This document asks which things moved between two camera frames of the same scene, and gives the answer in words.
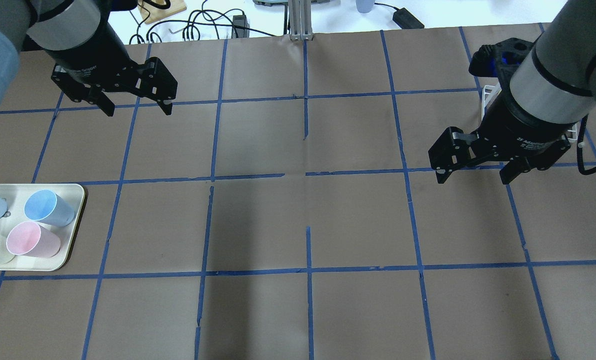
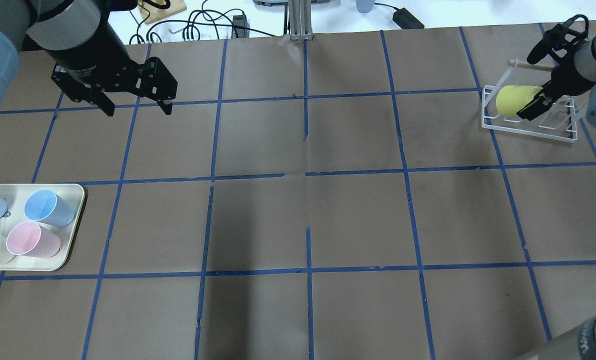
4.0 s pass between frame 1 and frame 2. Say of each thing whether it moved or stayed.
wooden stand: stayed
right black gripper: moved
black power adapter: stayed
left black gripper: stayed
